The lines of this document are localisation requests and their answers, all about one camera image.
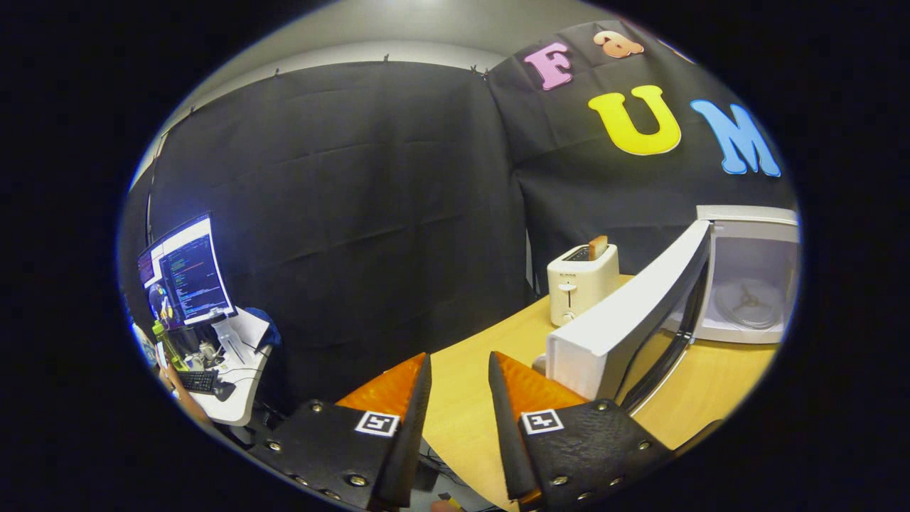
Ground white microwave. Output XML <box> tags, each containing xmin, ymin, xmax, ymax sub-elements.
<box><xmin>545</xmin><ymin>205</ymin><xmax>802</xmax><ymax>417</ymax></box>

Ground glass microwave turntable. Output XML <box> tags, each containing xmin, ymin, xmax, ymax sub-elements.
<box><xmin>713</xmin><ymin>277</ymin><xmax>783</xmax><ymax>330</ymax></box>

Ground green bottle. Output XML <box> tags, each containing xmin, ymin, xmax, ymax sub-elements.
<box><xmin>151</xmin><ymin>320</ymin><xmax>189</xmax><ymax>372</ymax></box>

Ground blue cloth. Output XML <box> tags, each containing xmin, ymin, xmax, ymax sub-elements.
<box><xmin>245</xmin><ymin>307</ymin><xmax>283</xmax><ymax>349</ymax></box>

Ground computer monitor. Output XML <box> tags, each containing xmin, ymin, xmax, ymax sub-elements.
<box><xmin>136</xmin><ymin>212</ymin><xmax>237</xmax><ymax>332</ymax></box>

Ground clear plastic bottle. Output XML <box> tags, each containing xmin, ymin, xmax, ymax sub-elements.
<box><xmin>212</xmin><ymin>316</ymin><xmax>246</xmax><ymax>365</ymax></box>

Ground cream toaster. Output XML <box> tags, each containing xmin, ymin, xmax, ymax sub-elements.
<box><xmin>546</xmin><ymin>243</ymin><xmax>621</xmax><ymax>328</ymax></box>

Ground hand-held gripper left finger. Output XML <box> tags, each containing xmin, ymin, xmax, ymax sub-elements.
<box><xmin>247</xmin><ymin>353</ymin><xmax>433</xmax><ymax>511</ymax></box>

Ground white desk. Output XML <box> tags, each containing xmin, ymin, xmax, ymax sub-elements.
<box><xmin>181</xmin><ymin>306</ymin><xmax>274</xmax><ymax>427</ymax></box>

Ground black keyboard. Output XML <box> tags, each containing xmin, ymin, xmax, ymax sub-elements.
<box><xmin>176</xmin><ymin>369</ymin><xmax>219</xmax><ymax>395</ymax></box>

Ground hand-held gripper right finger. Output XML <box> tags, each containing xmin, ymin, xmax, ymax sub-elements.
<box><xmin>488</xmin><ymin>351</ymin><xmax>673</xmax><ymax>512</ymax></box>

